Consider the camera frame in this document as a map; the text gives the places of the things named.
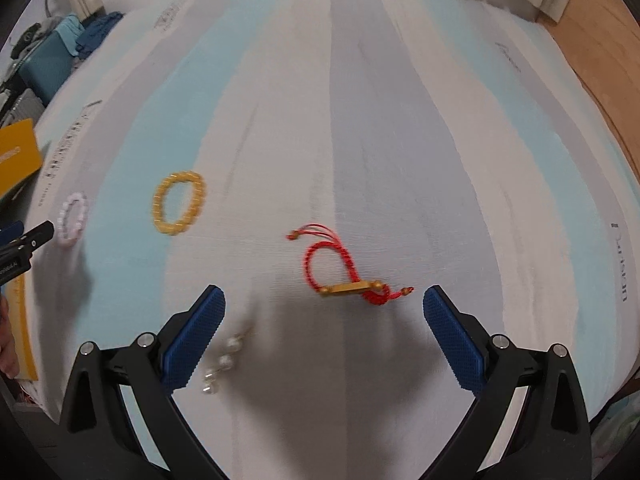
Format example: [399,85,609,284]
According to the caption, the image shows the pink bead bracelet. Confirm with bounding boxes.
[54,190,90,247]

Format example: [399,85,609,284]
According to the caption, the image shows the pearl earrings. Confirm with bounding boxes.
[202,326,253,394]

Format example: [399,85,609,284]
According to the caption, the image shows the yellow bead bracelet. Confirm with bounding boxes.
[150,169,208,236]

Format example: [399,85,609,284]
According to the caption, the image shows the red cord bracelet gold bar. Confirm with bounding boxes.
[286,223,414,307]

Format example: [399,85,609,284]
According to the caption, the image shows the person's left hand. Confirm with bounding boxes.
[0,296,20,379]

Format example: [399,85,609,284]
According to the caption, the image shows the yellow box lid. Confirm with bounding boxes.
[0,118,42,197]

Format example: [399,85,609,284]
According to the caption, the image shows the teal suitcase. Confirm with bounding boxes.
[17,13,85,106]

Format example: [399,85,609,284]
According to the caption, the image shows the blue clothes pile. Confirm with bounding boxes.
[76,12,124,60]

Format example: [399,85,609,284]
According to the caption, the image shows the striped bed sheet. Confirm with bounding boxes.
[26,0,639,479]

